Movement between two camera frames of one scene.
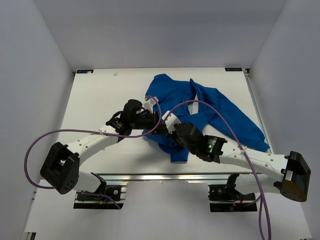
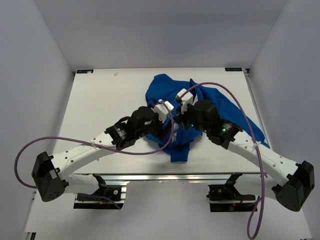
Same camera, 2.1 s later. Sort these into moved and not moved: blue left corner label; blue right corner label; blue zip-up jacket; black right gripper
Moved: black right gripper
Not moved: blue left corner label; blue right corner label; blue zip-up jacket
